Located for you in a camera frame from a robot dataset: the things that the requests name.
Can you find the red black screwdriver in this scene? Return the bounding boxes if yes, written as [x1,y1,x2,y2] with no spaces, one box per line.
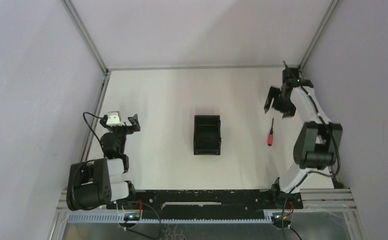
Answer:
[267,119,274,147]

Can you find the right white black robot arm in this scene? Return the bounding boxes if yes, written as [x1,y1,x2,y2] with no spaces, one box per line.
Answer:
[264,78,343,208]

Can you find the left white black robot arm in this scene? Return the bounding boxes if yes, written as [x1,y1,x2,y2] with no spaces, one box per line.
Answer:
[66,112,140,211]

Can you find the black plastic bin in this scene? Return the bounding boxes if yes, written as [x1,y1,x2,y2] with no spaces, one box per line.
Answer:
[193,115,222,156]

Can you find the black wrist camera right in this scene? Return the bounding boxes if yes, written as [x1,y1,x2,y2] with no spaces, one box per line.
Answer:
[282,61,300,84]

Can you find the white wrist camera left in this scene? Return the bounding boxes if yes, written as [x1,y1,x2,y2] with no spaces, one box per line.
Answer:
[106,111,122,127]

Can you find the aluminium frame rail back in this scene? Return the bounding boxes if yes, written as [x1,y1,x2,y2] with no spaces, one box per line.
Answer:
[108,64,284,72]

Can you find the aluminium frame rail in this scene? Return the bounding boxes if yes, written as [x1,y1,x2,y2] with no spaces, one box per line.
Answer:
[108,64,284,72]
[299,0,342,71]
[62,0,109,162]

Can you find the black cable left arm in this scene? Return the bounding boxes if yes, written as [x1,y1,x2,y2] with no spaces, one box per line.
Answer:
[82,111,108,157]

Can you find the aluminium frame rail right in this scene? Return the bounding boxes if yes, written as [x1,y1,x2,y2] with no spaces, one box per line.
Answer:
[299,0,342,71]

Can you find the aluminium frame rail left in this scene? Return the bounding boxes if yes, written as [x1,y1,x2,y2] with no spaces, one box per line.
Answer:
[62,0,109,162]

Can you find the white slotted cable duct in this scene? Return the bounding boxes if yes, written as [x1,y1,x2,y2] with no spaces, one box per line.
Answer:
[67,211,281,224]

